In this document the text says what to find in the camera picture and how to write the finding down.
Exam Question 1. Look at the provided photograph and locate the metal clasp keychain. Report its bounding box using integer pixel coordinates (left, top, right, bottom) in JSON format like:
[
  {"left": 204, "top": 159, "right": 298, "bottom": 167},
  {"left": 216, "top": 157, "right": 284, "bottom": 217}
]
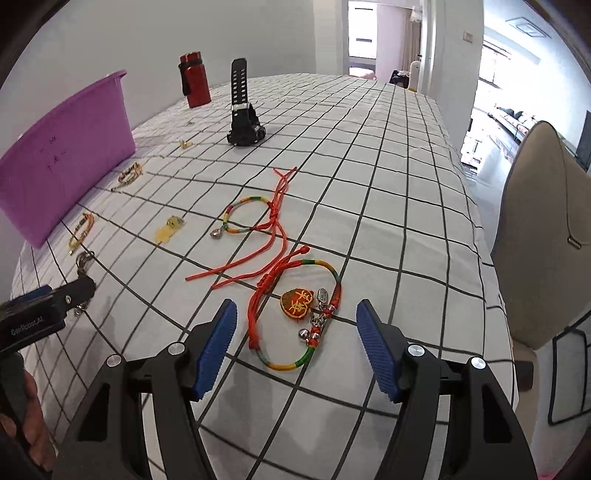
[{"left": 73, "top": 250, "right": 97, "bottom": 318}]

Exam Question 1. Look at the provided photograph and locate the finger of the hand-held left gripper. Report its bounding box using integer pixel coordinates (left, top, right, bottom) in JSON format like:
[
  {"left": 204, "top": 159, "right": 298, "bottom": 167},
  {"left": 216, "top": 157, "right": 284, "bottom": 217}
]
[
  {"left": 0, "top": 285, "right": 53, "bottom": 311},
  {"left": 48, "top": 276, "right": 97, "bottom": 319}
]

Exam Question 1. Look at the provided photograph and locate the person's left hand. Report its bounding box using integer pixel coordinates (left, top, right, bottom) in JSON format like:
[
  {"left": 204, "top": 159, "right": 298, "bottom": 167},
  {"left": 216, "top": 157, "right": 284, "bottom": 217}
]
[{"left": 21, "top": 371, "right": 56, "bottom": 472}]

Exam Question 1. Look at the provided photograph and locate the beige chair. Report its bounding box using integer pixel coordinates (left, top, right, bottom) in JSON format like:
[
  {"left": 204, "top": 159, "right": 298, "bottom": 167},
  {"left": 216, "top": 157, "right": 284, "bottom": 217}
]
[{"left": 489, "top": 121, "right": 591, "bottom": 476}]

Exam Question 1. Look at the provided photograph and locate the red water bottle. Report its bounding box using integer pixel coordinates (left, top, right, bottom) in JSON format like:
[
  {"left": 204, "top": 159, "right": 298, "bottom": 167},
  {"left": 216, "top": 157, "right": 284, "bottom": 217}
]
[{"left": 178, "top": 52, "right": 212, "bottom": 109}]

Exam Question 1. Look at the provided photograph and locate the black sport watch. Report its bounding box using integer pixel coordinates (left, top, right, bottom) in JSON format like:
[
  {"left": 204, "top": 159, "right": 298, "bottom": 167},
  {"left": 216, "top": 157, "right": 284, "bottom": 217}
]
[{"left": 226, "top": 58, "right": 267, "bottom": 147}]

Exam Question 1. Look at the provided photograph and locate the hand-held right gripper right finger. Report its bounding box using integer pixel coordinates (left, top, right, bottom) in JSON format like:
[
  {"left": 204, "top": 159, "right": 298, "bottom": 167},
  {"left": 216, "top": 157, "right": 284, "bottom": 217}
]
[{"left": 355, "top": 299, "right": 539, "bottom": 480}]

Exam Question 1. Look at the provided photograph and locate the yellow translucent pendant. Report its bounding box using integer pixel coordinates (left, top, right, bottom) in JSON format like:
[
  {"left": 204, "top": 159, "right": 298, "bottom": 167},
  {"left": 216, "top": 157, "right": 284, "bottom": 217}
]
[{"left": 154, "top": 216, "right": 186, "bottom": 243}]

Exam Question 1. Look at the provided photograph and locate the purple plastic basin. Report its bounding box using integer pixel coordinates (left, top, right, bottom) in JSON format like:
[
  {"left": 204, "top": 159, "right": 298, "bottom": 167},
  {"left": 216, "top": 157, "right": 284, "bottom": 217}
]
[{"left": 0, "top": 70, "right": 137, "bottom": 249}]

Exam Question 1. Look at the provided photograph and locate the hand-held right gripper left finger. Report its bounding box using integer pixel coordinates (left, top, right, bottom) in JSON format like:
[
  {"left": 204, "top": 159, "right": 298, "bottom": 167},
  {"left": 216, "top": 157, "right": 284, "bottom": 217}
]
[{"left": 51, "top": 299, "right": 238, "bottom": 480}]

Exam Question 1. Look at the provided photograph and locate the braided bracelet with red charm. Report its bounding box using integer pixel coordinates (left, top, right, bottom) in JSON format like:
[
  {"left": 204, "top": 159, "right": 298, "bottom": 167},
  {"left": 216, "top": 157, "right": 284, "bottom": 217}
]
[{"left": 248, "top": 246, "right": 343, "bottom": 371}]

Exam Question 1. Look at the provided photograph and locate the grey green sofa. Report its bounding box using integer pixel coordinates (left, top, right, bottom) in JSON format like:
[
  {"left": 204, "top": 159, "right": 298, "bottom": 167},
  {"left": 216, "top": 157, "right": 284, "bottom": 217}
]
[{"left": 492, "top": 105, "right": 541, "bottom": 134}]

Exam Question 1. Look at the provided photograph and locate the braided bracelet with red cords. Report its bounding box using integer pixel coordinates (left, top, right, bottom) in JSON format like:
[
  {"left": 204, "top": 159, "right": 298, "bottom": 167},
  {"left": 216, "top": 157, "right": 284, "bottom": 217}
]
[{"left": 185, "top": 167, "right": 297, "bottom": 291}]

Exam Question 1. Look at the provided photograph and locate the white checkered tablecloth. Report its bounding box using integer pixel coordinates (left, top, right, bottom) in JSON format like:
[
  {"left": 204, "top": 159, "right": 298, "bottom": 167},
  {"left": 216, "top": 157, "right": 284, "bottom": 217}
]
[{"left": 10, "top": 73, "right": 520, "bottom": 480}]

